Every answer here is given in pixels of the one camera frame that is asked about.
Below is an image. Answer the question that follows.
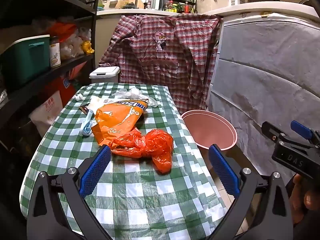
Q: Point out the pink plastic bin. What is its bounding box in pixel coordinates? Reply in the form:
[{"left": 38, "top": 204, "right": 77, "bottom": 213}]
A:
[{"left": 180, "top": 109, "right": 238, "bottom": 152}]

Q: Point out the teal storage box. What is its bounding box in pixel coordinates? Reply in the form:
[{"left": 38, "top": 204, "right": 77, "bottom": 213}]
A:
[{"left": 0, "top": 34, "right": 51, "bottom": 85}]

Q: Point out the red plaid shirt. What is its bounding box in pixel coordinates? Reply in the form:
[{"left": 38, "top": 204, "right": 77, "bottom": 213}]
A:
[{"left": 99, "top": 14, "right": 224, "bottom": 112}]

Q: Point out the white kitchen counter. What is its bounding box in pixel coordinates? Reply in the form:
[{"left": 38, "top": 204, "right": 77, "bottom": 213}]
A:
[{"left": 96, "top": 1, "right": 320, "bottom": 22}]

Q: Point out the wooden cutting board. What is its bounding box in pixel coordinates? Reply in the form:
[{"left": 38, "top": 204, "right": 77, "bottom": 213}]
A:
[{"left": 117, "top": 0, "right": 144, "bottom": 10}]

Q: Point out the orange-red plastic bag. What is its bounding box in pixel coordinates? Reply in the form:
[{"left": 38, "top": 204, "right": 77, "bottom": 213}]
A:
[{"left": 109, "top": 127, "right": 174, "bottom": 175}]

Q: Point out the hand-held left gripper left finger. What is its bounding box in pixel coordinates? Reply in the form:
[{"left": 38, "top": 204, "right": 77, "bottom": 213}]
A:
[{"left": 26, "top": 144, "right": 113, "bottom": 240}]

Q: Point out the grey fabric cover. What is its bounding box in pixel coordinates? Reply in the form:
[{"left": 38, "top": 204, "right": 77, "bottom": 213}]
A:
[{"left": 207, "top": 12, "right": 320, "bottom": 173}]

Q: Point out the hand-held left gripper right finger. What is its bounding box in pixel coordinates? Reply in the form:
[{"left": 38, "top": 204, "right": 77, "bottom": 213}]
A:
[{"left": 209, "top": 144, "right": 293, "bottom": 240}]

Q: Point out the red plastic bag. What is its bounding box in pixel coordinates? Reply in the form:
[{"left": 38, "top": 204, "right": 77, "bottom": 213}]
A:
[{"left": 49, "top": 22, "right": 77, "bottom": 43}]

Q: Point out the white printed paper bag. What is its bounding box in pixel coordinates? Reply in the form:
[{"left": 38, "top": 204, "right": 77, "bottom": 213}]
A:
[{"left": 29, "top": 90, "right": 64, "bottom": 138}]

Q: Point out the orange snack bag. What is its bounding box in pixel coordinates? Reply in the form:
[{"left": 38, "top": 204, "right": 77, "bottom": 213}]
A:
[{"left": 90, "top": 99, "right": 150, "bottom": 146}]

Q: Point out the white plastic bags bundle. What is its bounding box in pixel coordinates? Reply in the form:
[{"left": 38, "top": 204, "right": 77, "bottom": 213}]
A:
[{"left": 60, "top": 27, "right": 92, "bottom": 59}]

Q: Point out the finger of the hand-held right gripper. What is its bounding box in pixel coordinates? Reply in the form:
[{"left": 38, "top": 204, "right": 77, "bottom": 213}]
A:
[
  {"left": 261, "top": 121, "right": 288, "bottom": 141},
  {"left": 290, "top": 120, "right": 316, "bottom": 141}
]

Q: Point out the yellow figurine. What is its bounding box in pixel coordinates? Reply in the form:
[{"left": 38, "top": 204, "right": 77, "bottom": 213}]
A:
[{"left": 82, "top": 40, "right": 95, "bottom": 54}]

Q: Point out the white lidded bin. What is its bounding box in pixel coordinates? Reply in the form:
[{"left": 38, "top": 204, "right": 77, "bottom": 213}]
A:
[{"left": 89, "top": 66, "right": 120, "bottom": 84}]

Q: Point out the blue and white wrapper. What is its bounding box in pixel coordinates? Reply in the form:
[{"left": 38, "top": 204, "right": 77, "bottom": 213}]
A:
[{"left": 81, "top": 110, "right": 97, "bottom": 137}]

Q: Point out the green checkered tablecloth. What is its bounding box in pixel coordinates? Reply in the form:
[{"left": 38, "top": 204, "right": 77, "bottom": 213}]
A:
[{"left": 19, "top": 82, "right": 228, "bottom": 240}]

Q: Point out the labelled glass jar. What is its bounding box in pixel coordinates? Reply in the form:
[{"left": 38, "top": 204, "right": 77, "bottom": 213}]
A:
[{"left": 49, "top": 36, "right": 62, "bottom": 68}]

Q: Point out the white plastic bag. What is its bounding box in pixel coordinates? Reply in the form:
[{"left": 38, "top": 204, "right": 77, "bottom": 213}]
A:
[{"left": 111, "top": 87, "right": 158, "bottom": 108}]

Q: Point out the black shelf rack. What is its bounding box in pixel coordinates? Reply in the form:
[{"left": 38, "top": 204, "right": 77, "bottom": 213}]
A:
[{"left": 0, "top": 0, "right": 104, "bottom": 155}]

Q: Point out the person's right hand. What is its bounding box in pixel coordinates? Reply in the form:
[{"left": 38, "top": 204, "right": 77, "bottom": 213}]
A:
[{"left": 290, "top": 174, "right": 320, "bottom": 227}]

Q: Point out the red cardboard box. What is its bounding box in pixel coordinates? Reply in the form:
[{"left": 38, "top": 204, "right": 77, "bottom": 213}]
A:
[{"left": 45, "top": 62, "right": 87, "bottom": 105}]

